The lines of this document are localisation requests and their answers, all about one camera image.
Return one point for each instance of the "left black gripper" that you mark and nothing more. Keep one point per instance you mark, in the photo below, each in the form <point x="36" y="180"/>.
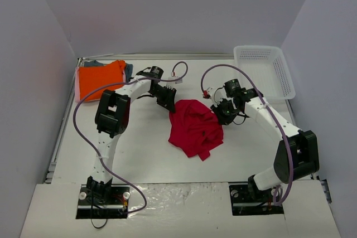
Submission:
<point x="166" y="97"/>

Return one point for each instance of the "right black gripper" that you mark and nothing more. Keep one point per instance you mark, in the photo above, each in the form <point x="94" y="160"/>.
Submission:
<point x="222" y="113"/>

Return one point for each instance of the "red t-shirt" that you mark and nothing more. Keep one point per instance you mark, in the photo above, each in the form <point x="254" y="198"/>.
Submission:
<point x="195" y="129"/>

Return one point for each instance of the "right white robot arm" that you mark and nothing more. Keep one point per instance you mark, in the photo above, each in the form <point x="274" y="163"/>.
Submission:
<point x="297" y="155"/>

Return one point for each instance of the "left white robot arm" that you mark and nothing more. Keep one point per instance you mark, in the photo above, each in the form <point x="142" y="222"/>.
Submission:
<point x="112" y="118"/>

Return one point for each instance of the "blue-grey folded t-shirt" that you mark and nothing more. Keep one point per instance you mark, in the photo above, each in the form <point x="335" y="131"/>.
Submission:
<point x="127" y="73"/>

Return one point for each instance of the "white plastic basket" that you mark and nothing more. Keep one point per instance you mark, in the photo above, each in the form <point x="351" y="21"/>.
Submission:
<point x="266" y="66"/>

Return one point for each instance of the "orange folded t-shirt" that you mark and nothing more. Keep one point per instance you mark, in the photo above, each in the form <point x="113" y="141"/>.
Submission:
<point x="92" y="78"/>

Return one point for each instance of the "pink folded t-shirt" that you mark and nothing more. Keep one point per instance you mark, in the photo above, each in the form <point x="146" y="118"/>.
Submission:
<point x="77" y="86"/>

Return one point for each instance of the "white foam front board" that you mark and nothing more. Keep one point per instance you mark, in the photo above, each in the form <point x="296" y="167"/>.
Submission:
<point x="182" y="210"/>

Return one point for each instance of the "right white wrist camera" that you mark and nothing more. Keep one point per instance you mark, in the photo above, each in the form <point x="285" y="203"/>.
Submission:
<point x="216" y="95"/>

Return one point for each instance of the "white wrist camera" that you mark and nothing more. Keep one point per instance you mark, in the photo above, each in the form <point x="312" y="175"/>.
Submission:
<point x="216" y="95"/>
<point x="174" y="80"/>

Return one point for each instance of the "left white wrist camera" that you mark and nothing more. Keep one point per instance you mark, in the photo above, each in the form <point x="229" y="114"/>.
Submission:
<point x="174" y="80"/>

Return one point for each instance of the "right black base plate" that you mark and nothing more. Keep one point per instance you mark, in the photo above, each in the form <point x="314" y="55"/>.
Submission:
<point x="243" y="204"/>

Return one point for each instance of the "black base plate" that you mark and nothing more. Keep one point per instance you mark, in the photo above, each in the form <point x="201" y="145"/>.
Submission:
<point x="114" y="206"/>
<point x="243" y="204"/>

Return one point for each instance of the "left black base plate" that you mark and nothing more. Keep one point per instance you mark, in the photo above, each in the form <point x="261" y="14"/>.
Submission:
<point x="114" y="206"/>

